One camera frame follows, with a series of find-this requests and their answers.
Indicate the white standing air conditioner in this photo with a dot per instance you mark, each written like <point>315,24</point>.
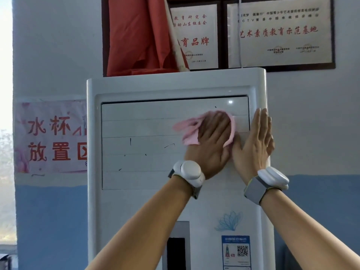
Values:
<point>135,165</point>

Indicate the person's right hand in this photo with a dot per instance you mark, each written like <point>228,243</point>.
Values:
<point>253,154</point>

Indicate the narrow dark framed plaque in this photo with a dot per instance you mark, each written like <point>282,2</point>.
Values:
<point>197,30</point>

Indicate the person's right thumb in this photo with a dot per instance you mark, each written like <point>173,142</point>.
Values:
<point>237,147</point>

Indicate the red fabric flag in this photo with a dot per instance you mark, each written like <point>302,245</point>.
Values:
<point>135,36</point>

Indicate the wide dark framed plaque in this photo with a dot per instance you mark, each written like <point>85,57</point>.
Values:
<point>281,33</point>

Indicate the person's left forearm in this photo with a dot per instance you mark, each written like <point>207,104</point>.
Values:
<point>146,230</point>

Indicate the window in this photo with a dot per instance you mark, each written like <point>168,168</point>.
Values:
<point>5,137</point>

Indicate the blue label sticker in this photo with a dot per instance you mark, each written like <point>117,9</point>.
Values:
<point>235,253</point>

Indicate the person's left hand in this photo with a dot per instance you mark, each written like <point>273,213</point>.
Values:
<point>209,149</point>

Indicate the pink wall poster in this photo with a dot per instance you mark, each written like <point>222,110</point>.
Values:
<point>47,137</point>

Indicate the person's right forearm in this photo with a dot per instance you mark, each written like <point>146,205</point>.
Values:
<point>306,230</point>

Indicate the person's left fingers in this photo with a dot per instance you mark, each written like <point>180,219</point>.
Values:
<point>215,122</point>

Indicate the pink cleaning cloth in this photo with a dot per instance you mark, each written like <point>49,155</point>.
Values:
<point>189,132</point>

